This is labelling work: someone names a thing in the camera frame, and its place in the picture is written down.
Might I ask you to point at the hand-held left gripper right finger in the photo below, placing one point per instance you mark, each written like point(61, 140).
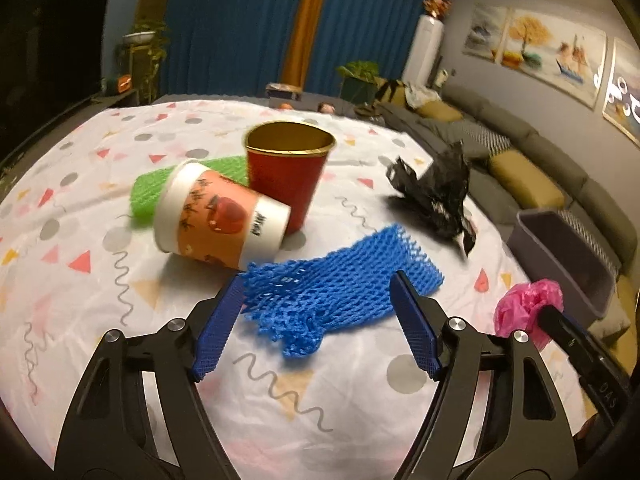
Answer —
point(415, 330)

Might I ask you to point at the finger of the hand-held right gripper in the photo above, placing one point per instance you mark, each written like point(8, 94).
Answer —
point(562, 330)

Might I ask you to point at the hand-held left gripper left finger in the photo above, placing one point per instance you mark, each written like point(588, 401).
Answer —
point(220, 330)

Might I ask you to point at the pink plastic bag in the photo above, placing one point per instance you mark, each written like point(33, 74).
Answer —
point(520, 305)

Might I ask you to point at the grey plastic bin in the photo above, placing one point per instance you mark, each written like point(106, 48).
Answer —
point(565, 265)

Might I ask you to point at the blue foam net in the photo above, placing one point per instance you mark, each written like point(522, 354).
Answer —
point(340, 285)

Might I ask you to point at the orange printed white paper cup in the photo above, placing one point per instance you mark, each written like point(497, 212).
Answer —
point(220, 215)

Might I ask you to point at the black plastic bag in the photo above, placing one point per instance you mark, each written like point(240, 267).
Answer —
point(435, 195)

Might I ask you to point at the green foam net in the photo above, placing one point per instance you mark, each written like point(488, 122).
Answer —
point(150, 195)

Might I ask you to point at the plain red paper cup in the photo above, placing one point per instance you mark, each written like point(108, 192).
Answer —
point(285, 180)

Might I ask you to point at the large black white patterned cushion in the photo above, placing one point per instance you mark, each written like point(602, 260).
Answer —
point(597, 240)

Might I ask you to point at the large yellow cushion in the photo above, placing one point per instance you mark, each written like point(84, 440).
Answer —
point(527, 180)

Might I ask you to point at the grey sectional sofa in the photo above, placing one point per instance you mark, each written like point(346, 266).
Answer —
point(540, 145)

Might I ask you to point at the grey cushion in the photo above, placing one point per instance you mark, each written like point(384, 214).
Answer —
point(445, 130)

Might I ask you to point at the small black white patterned cushion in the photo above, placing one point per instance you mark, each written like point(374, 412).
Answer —
point(492, 140)

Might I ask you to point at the small yellow cushion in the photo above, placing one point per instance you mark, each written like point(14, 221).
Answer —
point(440, 111)

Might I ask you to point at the round tea tray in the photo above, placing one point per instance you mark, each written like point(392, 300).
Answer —
point(369, 110)

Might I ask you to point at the grey coffee table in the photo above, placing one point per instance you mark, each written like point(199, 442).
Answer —
point(225, 99)

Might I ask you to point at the white garment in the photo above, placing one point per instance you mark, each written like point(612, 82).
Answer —
point(422, 96)

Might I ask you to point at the brown figurine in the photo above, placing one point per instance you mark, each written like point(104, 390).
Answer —
point(327, 107)

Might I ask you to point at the black garment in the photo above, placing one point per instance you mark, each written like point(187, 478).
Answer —
point(391, 91)

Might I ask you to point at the purple gold-framed painting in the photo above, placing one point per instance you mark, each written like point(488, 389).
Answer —
point(625, 95)

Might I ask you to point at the flat printed box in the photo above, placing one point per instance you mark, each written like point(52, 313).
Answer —
point(284, 91)

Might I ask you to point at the grey television cabinet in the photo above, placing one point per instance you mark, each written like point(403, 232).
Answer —
point(107, 102)

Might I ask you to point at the potted plant in dark planter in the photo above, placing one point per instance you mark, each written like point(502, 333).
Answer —
point(357, 82)

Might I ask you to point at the white jug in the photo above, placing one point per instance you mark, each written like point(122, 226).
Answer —
point(440, 77)

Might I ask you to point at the sailboat and tree painting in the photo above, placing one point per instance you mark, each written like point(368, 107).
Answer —
point(550, 55)

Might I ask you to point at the white standing air conditioner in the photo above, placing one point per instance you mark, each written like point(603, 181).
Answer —
point(424, 50)

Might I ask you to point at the trailing plant on stand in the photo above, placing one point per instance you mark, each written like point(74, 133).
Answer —
point(145, 45)

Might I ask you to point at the blue curtain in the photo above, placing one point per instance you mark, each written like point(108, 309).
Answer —
point(370, 10)
point(225, 25)

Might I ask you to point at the small grey landscape painting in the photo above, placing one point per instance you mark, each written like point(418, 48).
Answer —
point(485, 32)

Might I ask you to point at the orange curtain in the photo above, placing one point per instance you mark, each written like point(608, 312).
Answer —
point(305, 25)

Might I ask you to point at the black television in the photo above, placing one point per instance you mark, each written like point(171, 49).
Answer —
point(65, 50)

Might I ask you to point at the orange flower arrangement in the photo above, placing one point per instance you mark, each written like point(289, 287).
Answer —
point(437, 6)

